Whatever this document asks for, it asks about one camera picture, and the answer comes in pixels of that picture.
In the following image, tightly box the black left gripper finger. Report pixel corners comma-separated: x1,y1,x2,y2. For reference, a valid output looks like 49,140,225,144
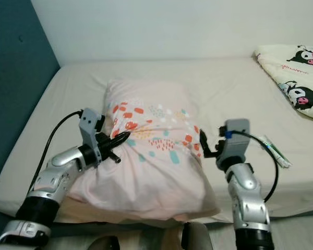
107,131,132,153

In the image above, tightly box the pink dotted pillow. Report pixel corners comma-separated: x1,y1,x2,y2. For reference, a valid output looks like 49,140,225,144
68,78,220,222

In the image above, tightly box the white green carton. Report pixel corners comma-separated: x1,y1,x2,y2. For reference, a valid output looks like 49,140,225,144
259,134,293,168

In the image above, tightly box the bed with beige sheet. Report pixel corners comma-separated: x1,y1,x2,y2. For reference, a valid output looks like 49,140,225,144
0,56,313,222

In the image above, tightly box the robot left leg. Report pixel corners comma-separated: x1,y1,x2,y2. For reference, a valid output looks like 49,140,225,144
88,235,121,250

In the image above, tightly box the cream cartoon print blanket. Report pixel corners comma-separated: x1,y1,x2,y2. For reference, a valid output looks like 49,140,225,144
253,43,313,123

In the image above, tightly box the teal padded headboard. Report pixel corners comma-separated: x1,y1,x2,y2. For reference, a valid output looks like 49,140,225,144
0,0,61,240

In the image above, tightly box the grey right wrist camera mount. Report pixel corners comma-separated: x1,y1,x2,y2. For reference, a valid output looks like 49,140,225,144
216,119,251,170

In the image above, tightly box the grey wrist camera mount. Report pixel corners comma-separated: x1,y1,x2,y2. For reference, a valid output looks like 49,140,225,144
79,108,106,152
216,119,251,170

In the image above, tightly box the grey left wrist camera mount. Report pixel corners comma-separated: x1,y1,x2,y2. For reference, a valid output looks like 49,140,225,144
79,108,106,152

